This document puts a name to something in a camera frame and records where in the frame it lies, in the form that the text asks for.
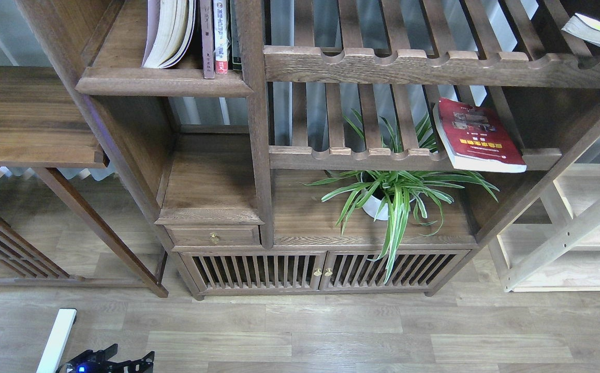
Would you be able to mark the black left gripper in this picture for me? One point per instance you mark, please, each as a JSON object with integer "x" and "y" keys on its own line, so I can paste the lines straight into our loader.
{"x": 97, "y": 361}

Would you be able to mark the pale lavender cover book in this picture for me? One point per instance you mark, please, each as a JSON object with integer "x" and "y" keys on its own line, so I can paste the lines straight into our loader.
{"x": 170, "y": 29}

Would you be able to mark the light wooden shelf unit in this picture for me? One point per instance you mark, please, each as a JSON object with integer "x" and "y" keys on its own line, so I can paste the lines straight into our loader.
{"x": 558, "y": 249}

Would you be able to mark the white metal bar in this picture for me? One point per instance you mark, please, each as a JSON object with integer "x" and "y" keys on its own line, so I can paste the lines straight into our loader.
{"x": 55, "y": 346}

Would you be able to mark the brass drawer knob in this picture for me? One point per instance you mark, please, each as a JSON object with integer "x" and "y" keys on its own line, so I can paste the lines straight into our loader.
{"x": 214, "y": 238}

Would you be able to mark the dark wooden side table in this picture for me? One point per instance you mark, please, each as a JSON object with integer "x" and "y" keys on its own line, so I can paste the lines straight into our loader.
{"x": 41, "y": 128}

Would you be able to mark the dark wooden bookshelf cabinet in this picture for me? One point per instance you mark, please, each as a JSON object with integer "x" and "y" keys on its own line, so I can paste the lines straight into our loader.
{"x": 326, "y": 85}

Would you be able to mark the white plant pot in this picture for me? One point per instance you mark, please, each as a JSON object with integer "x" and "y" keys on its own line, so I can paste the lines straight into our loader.
{"x": 375, "y": 207}

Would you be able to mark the green spider plant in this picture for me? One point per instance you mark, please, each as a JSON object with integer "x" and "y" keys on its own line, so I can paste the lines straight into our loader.
{"x": 403, "y": 193}

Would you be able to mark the dark upright book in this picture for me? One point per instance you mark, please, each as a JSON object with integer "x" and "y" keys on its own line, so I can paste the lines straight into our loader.
{"x": 235, "y": 54}

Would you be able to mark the maroon upright book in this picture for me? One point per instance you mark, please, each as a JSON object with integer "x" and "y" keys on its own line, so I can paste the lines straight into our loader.
{"x": 207, "y": 33}

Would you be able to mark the red cover book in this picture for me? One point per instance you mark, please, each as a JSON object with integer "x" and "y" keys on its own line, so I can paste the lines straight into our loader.
{"x": 475, "y": 139}

